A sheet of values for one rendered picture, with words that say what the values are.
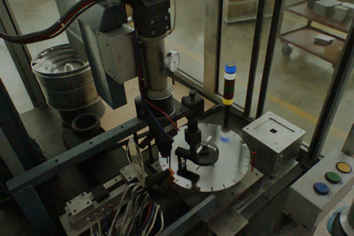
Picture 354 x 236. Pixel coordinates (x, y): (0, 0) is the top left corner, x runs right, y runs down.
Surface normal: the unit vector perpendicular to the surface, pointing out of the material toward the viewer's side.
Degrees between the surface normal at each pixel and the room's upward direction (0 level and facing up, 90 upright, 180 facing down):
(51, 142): 0
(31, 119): 0
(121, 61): 90
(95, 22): 59
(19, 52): 90
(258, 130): 0
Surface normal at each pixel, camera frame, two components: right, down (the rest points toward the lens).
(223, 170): -0.05, -0.79
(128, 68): 0.62, 0.46
